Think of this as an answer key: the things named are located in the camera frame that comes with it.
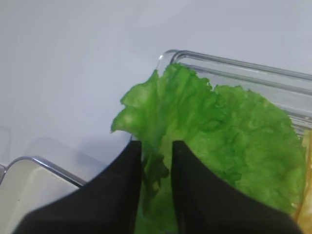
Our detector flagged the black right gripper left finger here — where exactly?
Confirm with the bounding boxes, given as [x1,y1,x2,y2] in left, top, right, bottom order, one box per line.
[14,141,142,234]

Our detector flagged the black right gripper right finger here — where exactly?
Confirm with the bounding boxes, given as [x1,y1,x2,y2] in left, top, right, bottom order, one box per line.
[171,141,302,234]

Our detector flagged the green lettuce leaf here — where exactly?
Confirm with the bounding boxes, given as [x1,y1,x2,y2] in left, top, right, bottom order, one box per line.
[111,64,307,234]

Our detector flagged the clear lettuce and cheese container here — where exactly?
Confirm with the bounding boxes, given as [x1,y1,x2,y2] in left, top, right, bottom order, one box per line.
[156,50,312,136]

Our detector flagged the silver metal baking tray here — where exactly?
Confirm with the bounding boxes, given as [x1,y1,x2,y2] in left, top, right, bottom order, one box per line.
[0,156,86,234]

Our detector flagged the yellow cheese slices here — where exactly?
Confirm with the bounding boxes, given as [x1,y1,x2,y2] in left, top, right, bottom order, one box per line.
[293,130,312,234]

